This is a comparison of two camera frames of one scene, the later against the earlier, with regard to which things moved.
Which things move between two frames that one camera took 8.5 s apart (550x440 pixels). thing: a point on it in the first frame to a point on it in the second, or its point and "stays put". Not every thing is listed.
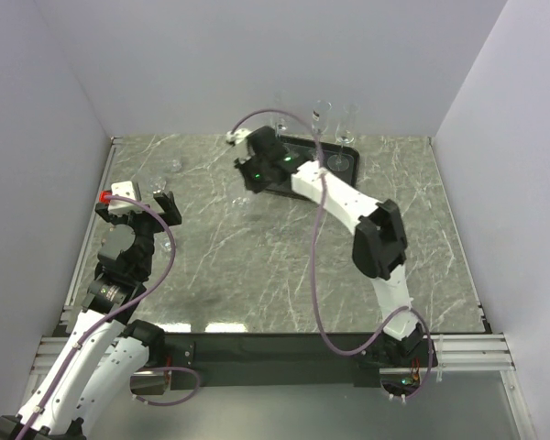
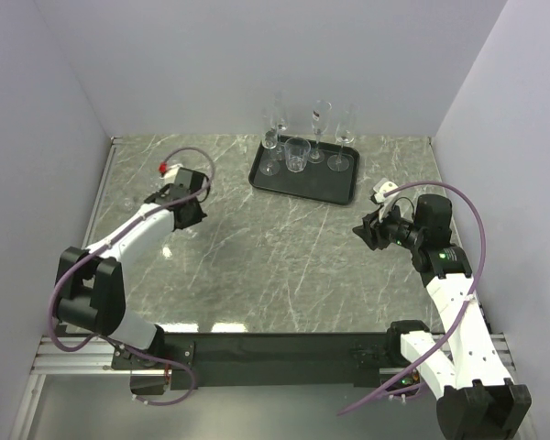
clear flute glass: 345,134 stays put
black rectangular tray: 342,159 stays put
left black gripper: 103,210 to 200,214
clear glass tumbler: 241,202 to 296,151
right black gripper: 244,165 to 368,231
